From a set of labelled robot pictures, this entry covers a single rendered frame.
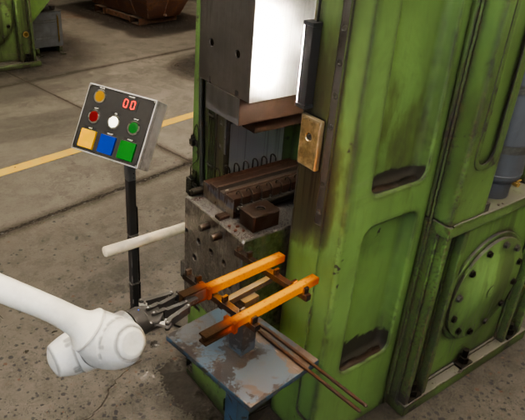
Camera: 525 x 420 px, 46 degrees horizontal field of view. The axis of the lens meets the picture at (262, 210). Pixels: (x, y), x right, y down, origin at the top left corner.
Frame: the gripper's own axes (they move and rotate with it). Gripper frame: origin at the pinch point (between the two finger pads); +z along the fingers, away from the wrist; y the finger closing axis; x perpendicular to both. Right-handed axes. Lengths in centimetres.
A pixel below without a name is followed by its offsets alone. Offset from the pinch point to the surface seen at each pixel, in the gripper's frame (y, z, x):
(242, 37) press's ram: -35, 45, 57
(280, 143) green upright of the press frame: -55, 91, 4
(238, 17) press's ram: -37, 45, 63
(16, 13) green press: -506, 185, -43
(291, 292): 13.4, 25.5, -2.8
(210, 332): 12.0, -3.8, -3.0
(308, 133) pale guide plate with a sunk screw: -12, 55, 31
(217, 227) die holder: -35, 40, -10
